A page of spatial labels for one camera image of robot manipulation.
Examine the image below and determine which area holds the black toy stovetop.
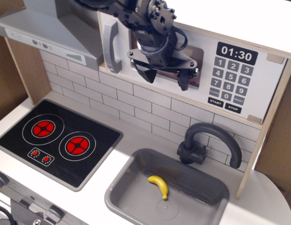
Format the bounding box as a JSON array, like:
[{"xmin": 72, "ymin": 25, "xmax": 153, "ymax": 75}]
[{"xmin": 0, "ymin": 100, "xmax": 123, "ymax": 192}]

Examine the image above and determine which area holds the black cable at bottom left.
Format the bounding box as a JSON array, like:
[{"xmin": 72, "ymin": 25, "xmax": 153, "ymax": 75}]
[{"xmin": 0, "ymin": 204, "xmax": 17, "ymax": 225}]

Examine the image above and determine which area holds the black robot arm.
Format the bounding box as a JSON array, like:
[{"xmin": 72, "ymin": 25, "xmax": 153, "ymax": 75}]
[{"xmin": 76, "ymin": 0, "xmax": 198, "ymax": 91}]

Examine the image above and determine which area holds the dark grey toy faucet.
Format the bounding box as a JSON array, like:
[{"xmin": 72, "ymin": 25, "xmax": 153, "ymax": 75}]
[{"xmin": 176, "ymin": 122, "xmax": 243, "ymax": 169}]

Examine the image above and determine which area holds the white toy microwave door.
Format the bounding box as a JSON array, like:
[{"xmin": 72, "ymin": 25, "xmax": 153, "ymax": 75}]
[{"xmin": 99, "ymin": 13, "xmax": 286, "ymax": 124}]

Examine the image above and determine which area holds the yellow toy banana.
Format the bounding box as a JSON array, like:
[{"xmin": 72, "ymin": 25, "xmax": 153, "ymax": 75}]
[{"xmin": 148, "ymin": 175, "xmax": 168, "ymax": 200}]

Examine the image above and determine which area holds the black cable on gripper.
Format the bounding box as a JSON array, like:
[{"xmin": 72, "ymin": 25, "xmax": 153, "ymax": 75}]
[{"xmin": 171, "ymin": 25, "xmax": 188, "ymax": 51}]

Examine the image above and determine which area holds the grey toy sink basin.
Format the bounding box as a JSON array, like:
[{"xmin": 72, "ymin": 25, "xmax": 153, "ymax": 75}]
[{"xmin": 105, "ymin": 149, "xmax": 230, "ymax": 225}]

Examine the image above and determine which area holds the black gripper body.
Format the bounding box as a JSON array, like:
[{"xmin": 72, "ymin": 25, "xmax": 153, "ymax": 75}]
[{"xmin": 127, "ymin": 38, "xmax": 198, "ymax": 77}]

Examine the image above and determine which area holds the wooden microwave cabinet frame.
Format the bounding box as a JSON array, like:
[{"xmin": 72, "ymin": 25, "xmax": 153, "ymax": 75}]
[{"xmin": 99, "ymin": 25, "xmax": 291, "ymax": 198}]

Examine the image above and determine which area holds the grey range hood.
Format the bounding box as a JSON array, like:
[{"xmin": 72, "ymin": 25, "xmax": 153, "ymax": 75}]
[{"xmin": 0, "ymin": 0, "xmax": 104, "ymax": 70}]

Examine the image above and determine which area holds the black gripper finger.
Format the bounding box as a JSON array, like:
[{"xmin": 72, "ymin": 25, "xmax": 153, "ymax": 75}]
[
  {"xmin": 133, "ymin": 62, "xmax": 157, "ymax": 83},
  {"xmin": 177, "ymin": 70, "xmax": 193, "ymax": 91}
]

